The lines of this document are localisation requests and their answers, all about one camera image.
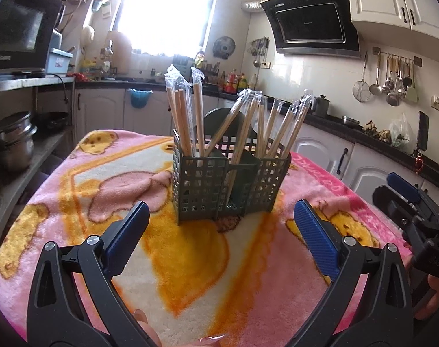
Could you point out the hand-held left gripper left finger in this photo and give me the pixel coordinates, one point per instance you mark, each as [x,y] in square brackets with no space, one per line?
[127,238]

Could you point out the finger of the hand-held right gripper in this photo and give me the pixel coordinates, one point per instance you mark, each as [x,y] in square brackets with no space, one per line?
[403,188]
[385,202]

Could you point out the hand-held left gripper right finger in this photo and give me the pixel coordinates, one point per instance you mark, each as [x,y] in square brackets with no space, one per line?
[317,238]

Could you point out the dark green plastic utensil holder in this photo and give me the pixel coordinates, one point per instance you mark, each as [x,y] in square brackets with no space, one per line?
[201,188]

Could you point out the set of chopsticks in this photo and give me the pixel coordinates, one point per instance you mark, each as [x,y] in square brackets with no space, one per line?
[185,123]

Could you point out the person's right hand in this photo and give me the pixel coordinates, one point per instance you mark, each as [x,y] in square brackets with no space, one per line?
[438,289]

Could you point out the person's left hand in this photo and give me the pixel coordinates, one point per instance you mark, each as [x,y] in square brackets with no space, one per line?
[147,329]

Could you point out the red bead charm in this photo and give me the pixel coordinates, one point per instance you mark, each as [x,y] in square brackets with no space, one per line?
[418,165]

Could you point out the clear plastic bag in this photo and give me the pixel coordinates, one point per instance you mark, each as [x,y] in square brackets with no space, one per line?
[400,132]

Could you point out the black phone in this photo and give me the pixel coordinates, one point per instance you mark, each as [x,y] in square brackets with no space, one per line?
[423,130]

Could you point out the black countertop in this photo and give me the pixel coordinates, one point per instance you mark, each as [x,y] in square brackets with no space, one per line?
[349,128]

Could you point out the pink printed blanket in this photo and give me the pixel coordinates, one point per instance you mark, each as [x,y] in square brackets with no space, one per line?
[205,278]

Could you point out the large steel ladle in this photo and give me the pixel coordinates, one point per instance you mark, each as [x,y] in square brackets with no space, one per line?
[392,99]

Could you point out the green spatula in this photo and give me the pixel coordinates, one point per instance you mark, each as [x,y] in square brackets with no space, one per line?
[413,94]

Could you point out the steel spoon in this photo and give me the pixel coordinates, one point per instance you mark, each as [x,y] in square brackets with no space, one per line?
[387,86]

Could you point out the small steel ladle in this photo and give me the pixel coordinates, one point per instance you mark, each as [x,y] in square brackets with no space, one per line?
[375,88]

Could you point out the black spoon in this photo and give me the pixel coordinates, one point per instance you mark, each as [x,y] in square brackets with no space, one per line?
[406,82]

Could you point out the dark kettle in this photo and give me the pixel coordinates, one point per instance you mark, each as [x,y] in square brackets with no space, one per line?
[321,106]

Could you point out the white base cabinets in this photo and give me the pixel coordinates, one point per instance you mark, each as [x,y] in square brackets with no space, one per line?
[103,112]

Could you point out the black wok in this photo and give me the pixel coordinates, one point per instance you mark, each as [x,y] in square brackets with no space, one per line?
[53,120]

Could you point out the blue hanging trash bin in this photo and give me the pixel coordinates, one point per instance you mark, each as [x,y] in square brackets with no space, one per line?
[140,98]

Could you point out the stack of stainless steel pots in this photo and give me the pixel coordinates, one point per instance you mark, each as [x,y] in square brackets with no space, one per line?
[13,141]

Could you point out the row of condiment bottles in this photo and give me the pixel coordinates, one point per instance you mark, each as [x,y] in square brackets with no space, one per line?
[237,81]

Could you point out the black range hood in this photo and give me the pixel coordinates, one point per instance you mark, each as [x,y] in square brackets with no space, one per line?
[313,25]

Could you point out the beige cutting board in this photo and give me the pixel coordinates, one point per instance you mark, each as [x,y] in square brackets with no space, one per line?
[119,52]

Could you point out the stainless steel shelf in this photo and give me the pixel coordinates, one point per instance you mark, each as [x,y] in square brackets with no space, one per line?
[24,81]

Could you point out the white upper cabinets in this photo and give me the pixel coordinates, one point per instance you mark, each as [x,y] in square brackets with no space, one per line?
[378,0]

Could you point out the light blue plastic bin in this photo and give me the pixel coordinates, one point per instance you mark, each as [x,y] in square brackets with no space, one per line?
[58,61]

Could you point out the small hanging kitchen tools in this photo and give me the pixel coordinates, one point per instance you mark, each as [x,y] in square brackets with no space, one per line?
[259,48]

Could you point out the kitchen window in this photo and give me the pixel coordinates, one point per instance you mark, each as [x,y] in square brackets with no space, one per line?
[165,7]

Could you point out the black microwave oven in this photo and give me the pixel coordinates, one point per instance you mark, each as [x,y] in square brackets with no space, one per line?
[17,29]

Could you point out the metal utensil rail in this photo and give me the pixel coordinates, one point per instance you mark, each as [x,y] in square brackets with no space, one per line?
[396,56]

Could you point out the teal wall holder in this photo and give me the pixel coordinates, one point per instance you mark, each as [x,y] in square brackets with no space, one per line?
[101,5]

